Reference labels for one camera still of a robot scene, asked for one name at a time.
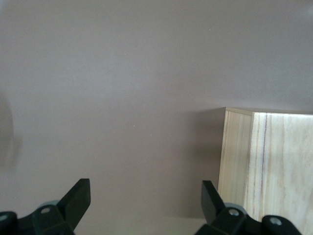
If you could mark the brown table cover mat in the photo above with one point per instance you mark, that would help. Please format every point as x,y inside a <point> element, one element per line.
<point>97,73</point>

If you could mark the wooden drawer cabinet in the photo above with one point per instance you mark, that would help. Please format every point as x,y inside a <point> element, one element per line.
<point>281,159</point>

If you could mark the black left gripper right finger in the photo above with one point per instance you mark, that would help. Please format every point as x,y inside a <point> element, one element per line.
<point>217,218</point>

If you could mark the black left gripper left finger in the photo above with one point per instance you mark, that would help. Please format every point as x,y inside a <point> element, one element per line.
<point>68,210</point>

